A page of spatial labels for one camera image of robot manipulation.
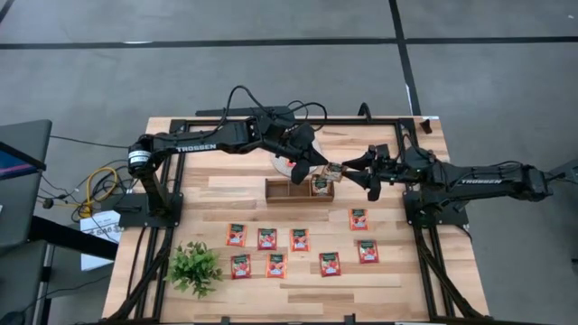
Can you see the white paper sheet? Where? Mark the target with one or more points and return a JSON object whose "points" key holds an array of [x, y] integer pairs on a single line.
{"points": [[97, 221]]}

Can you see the black desk beam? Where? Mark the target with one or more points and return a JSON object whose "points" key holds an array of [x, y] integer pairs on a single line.
{"points": [[68, 237]]}

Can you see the small black bracket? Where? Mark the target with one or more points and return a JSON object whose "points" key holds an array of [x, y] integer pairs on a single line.
{"points": [[426, 127]]}

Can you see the round woven white mat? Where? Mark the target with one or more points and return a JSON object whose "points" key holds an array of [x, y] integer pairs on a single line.
{"points": [[279, 164]]}

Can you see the black flat bar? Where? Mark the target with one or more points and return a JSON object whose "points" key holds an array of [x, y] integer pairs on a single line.
{"points": [[212, 112]]}

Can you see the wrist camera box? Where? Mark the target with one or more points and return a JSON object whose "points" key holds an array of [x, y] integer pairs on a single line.
{"points": [[300, 174], [374, 189]]}

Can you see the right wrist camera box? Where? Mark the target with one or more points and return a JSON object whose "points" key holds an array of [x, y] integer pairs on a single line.
{"points": [[374, 189]]}

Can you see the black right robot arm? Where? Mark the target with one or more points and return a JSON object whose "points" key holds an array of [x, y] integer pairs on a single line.
{"points": [[487, 182]]}

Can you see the black table clamp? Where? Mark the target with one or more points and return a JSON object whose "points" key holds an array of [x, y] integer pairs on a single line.
{"points": [[224, 321], [350, 319]]}

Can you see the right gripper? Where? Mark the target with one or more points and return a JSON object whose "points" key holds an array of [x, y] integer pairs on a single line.
{"points": [[390, 164]]}

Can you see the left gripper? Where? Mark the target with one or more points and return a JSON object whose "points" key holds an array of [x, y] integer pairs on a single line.
{"points": [[282, 141]]}

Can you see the vanilla cinnamon apple tea bag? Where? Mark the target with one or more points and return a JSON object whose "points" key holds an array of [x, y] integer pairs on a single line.
{"points": [[335, 172], [321, 186]]}

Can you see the wooden tea box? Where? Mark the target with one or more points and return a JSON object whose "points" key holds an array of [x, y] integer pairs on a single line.
{"points": [[284, 190]]}

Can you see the small green plant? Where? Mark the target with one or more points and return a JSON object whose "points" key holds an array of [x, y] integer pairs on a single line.
{"points": [[194, 268]]}

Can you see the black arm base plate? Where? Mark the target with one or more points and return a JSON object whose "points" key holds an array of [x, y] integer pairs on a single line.
{"points": [[131, 216], [413, 219]]}

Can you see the black hook clip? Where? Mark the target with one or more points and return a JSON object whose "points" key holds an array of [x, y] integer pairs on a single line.
{"points": [[364, 106]]}

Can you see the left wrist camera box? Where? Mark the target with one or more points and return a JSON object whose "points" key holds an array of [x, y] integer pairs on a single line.
{"points": [[300, 174]]}

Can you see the grey desk panel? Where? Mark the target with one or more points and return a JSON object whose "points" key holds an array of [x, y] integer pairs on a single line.
{"points": [[27, 198], [20, 280]]}

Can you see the peach passion fruit tea bag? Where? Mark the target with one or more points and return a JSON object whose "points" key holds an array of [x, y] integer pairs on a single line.
{"points": [[276, 265], [236, 234], [358, 220], [300, 240], [291, 163]]}

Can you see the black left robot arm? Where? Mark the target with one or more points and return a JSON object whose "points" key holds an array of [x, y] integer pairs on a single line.
{"points": [[198, 142]]}

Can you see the black plug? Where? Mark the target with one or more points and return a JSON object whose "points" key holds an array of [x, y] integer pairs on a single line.
{"points": [[48, 203]]}

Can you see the monitor with blue screen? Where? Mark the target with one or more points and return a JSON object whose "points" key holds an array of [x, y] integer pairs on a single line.
{"points": [[11, 164]]}

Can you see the grey stand foot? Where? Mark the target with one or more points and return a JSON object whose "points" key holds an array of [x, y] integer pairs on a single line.
{"points": [[562, 173]]}

